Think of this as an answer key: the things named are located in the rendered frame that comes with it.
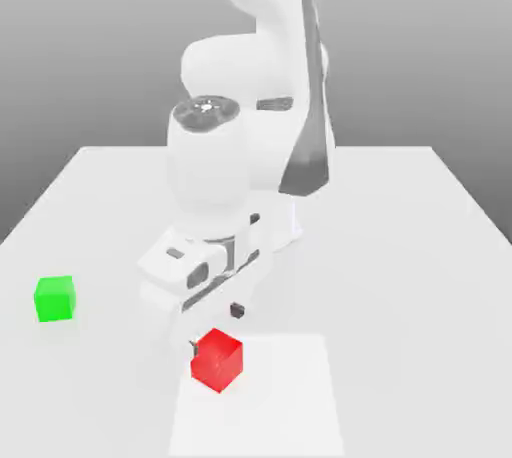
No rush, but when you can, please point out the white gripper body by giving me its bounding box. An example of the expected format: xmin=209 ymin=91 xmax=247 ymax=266
xmin=139 ymin=248 xmax=265 ymax=332

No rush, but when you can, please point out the small green cube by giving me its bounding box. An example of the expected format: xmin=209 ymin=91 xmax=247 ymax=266
xmin=33 ymin=274 xmax=77 ymax=324

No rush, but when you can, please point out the small red cube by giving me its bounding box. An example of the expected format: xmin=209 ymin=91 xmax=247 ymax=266
xmin=190 ymin=327 xmax=244 ymax=395

